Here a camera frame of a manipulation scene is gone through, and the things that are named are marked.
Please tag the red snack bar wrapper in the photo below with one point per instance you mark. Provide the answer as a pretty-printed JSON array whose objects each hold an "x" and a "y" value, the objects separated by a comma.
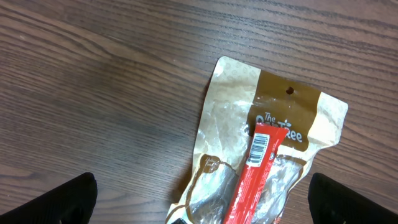
[{"x": 265, "y": 142}]

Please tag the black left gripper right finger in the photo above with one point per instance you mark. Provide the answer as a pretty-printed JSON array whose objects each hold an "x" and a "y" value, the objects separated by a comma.
[{"x": 330, "y": 202}]

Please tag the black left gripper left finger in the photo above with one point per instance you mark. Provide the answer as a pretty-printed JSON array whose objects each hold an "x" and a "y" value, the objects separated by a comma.
[{"x": 70, "y": 203}]

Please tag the white brown snack packet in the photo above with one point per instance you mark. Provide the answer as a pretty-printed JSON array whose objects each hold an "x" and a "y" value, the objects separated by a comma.
[{"x": 240, "y": 96}]

